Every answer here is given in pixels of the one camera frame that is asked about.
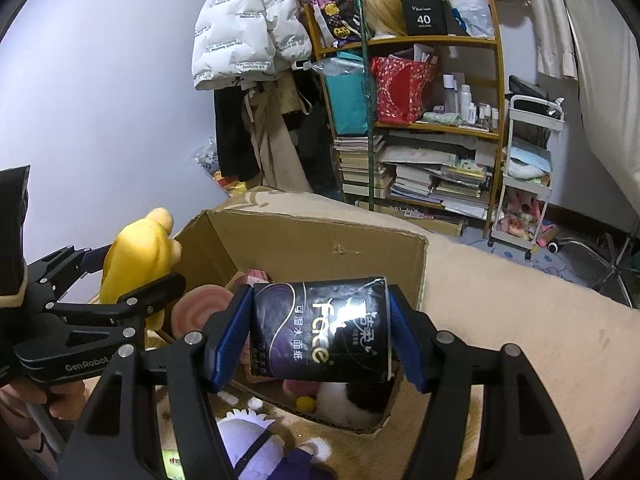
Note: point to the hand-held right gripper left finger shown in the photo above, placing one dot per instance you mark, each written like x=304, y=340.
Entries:
x=227, y=340

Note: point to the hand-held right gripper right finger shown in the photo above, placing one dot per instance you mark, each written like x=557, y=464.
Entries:
x=407, y=340

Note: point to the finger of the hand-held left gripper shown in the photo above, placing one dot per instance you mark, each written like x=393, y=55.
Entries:
x=75, y=260
x=150, y=295

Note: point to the yellow plush toy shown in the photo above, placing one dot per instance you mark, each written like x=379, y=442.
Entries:
x=135, y=260

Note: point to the pink swirl plush toy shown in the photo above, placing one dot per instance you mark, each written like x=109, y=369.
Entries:
x=200, y=310

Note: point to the pink packet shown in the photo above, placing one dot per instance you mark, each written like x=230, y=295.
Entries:
x=257, y=276

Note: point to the magenta plush toy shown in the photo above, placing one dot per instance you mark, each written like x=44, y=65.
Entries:
x=300, y=387

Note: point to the black tissue pack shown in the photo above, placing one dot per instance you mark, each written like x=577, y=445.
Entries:
x=320, y=330

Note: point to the white fluffy plush toy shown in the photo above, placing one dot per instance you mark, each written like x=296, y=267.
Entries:
x=340, y=410

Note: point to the printed cardboard box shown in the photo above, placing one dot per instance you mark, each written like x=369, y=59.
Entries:
x=300, y=245

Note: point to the person's left hand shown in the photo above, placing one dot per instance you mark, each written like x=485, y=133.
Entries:
x=30, y=394

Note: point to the purple-haired plush doll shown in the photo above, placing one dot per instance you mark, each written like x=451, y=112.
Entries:
x=250, y=445

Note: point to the red gold packet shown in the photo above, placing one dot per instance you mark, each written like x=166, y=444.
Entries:
x=230, y=185

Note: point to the blue white plastic bag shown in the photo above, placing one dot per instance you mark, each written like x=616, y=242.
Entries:
x=207, y=160

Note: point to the pink items in cart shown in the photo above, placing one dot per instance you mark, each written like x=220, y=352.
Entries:
x=515, y=220

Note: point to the pile of books and papers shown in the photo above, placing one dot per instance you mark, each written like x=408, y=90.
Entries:
x=430, y=180

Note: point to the pink cylinder toy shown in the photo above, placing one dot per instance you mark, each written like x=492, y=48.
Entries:
x=549, y=237

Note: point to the black hanging coat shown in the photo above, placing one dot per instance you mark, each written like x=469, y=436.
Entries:
x=230, y=135

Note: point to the stack of old books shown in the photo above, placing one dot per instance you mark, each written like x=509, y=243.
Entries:
x=360, y=165

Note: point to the beige hanging garment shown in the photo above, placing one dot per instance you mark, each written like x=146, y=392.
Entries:
x=270, y=150

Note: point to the dark hanging clothes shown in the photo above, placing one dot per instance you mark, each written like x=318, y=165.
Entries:
x=315, y=150

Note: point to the blue white cloth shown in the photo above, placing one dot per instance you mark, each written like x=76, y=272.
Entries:
x=525, y=160

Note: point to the mint folded cloth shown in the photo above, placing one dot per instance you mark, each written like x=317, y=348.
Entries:
x=440, y=118

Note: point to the green pole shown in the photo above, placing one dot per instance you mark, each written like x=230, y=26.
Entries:
x=370, y=110

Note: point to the teal bag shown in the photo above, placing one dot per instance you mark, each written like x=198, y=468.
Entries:
x=347, y=105

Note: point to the group of white cosmetic bottles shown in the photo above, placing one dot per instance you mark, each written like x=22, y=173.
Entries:
x=465, y=100

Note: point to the red gift bag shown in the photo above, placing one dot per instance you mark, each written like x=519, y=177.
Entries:
x=400, y=90

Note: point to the white trolley cart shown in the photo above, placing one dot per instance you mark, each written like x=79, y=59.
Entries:
x=530, y=102

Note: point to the white puffer jacket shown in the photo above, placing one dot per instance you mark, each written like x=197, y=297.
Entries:
x=235, y=35

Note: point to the wooden shelf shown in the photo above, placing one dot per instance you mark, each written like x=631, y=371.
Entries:
x=425, y=39

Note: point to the white padded chair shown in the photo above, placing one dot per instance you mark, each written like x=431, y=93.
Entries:
x=610, y=110

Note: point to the small blue box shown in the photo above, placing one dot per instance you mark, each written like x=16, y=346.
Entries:
x=460, y=22

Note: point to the black box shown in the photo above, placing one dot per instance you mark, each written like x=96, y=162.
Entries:
x=425, y=15

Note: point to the blonde wig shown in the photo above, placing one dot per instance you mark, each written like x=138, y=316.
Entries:
x=385, y=10

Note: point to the black pink printed bag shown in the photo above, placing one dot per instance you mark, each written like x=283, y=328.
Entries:
x=335, y=10

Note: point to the white curtain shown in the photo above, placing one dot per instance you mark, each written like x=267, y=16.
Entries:
x=550, y=10

